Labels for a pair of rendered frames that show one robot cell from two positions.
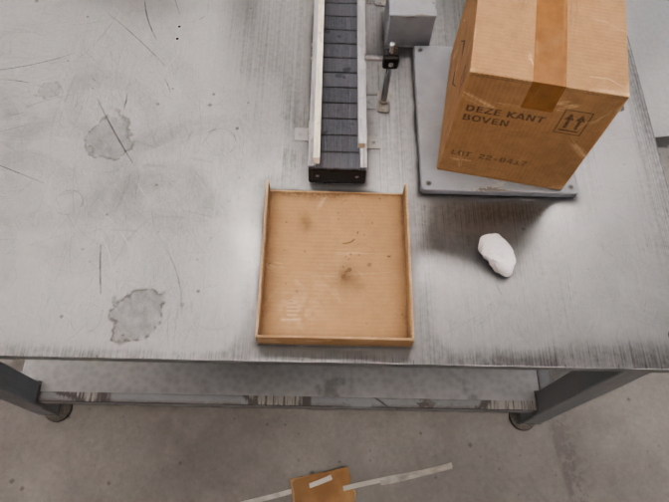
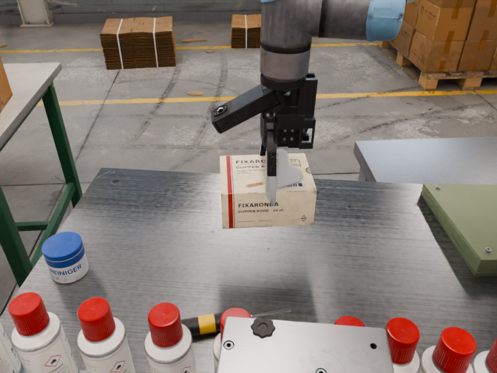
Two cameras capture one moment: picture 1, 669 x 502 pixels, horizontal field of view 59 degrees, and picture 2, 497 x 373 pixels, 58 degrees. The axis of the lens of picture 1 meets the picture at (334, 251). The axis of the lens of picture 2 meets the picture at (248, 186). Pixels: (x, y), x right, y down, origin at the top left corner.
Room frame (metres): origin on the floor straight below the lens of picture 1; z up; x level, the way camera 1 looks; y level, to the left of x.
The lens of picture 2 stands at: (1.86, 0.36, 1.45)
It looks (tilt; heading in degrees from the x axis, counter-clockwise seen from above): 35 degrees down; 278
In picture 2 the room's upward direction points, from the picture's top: straight up
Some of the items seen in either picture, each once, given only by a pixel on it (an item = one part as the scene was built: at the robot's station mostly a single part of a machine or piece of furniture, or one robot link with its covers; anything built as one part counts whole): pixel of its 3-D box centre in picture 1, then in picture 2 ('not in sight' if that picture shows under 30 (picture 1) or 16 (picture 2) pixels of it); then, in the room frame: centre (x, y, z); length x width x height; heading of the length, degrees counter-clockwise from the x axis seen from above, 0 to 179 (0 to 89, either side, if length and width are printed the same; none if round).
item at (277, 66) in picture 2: not in sight; (284, 60); (1.90, -0.30, 1.22); 0.08 x 0.08 x 0.05
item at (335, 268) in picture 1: (335, 259); not in sight; (0.43, 0.00, 0.85); 0.30 x 0.26 x 0.04; 3
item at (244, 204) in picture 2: not in sight; (265, 189); (1.92, -0.29, 0.99); 0.16 x 0.12 x 0.07; 12
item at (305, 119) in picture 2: not in sight; (285, 109); (1.89, -0.30, 1.14); 0.09 x 0.08 x 0.12; 12
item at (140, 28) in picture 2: not in sight; (140, 41); (3.49, -3.69, 0.16); 0.65 x 0.54 x 0.32; 17
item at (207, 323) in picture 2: not in sight; (233, 319); (1.95, -0.11, 0.84); 0.20 x 0.03 x 0.03; 20
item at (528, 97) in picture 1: (525, 71); not in sight; (0.77, -0.32, 0.99); 0.30 x 0.24 x 0.27; 173
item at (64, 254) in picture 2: not in sight; (66, 257); (2.29, -0.19, 0.86); 0.07 x 0.07 x 0.07
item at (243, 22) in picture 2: not in sight; (261, 30); (2.43, -4.43, 0.11); 0.65 x 0.54 x 0.22; 9
